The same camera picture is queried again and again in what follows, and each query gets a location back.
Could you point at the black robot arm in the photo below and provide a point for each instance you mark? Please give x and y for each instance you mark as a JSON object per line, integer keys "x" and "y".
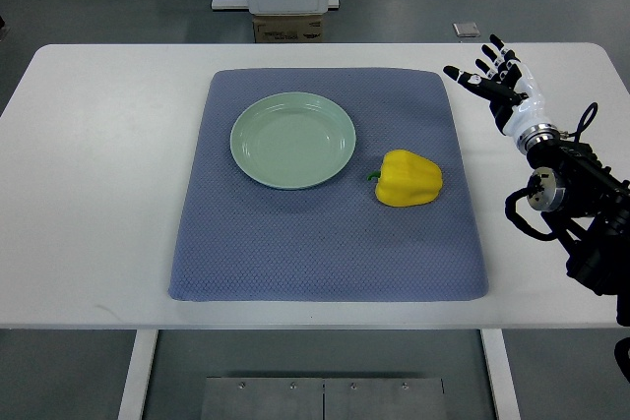
{"x": 574, "y": 199}

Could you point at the brown cardboard box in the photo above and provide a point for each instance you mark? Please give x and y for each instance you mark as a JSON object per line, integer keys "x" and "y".
{"x": 288, "y": 29}

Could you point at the white left table leg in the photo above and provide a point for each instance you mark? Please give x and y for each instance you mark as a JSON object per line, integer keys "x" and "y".
{"x": 138, "y": 375}

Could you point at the white table leg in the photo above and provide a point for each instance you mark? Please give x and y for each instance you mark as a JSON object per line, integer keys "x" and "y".
{"x": 138, "y": 375}
{"x": 499, "y": 375}

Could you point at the white right table leg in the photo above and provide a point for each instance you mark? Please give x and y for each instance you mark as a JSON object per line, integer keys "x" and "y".
{"x": 499, "y": 375}

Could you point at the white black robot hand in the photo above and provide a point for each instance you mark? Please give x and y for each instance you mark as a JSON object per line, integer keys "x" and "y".
{"x": 515, "y": 100}

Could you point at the metal base plate with screws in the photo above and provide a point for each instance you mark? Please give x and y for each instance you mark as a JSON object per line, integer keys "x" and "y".
{"x": 323, "y": 398}

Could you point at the yellow bell pepper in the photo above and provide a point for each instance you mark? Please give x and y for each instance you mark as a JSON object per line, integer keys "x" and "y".
{"x": 406, "y": 179}

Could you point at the small grey floor plate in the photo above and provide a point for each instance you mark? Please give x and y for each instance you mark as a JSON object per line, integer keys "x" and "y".
{"x": 466, "y": 29}

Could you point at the blue quilted mat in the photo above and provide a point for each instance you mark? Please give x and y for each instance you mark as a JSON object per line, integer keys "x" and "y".
{"x": 240, "y": 240}

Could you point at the light green plate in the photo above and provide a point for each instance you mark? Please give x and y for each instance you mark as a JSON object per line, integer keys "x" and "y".
{"x": 292, "y": 140}

